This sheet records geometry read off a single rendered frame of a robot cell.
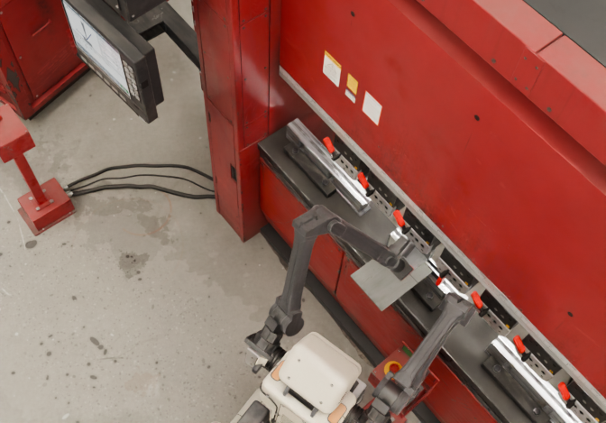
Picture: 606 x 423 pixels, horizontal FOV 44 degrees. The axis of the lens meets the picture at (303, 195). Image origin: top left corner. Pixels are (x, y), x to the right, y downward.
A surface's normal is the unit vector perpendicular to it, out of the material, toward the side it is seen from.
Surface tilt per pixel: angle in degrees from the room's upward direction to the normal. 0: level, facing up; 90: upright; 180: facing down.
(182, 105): 0
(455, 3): 90
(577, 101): 90
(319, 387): 48
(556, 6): 0
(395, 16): 90
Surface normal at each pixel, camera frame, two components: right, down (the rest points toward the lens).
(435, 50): -0.78, 0.52
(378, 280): 0.04, -0.50
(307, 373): -0.41, 0.17
